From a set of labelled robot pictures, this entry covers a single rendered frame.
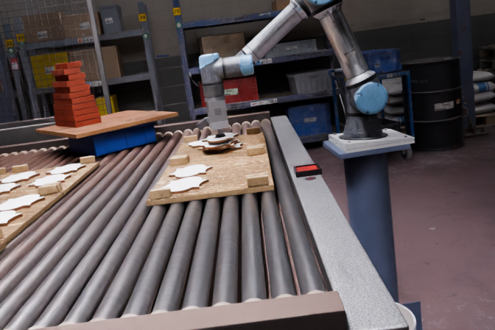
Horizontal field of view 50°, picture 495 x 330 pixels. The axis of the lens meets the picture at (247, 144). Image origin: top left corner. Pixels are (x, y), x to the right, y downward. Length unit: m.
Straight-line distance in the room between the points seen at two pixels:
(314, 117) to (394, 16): 1.75
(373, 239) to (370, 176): 0.26
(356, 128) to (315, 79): 4.08
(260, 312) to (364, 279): 0.22
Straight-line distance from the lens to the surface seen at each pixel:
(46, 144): 2.91
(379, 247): 2.17
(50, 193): 1.76
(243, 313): 0.78
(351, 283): 0.90
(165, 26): 6.61
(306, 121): 6.16
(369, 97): 1.90
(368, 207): 2.11
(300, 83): 6.07
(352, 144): 1.97
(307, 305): 0.78
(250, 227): 1.18
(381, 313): 0.82
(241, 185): 1.45
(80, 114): 2.50
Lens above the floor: 1.32
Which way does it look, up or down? 11 degrees down
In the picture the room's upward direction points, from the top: 8 degrees counter-clockwise
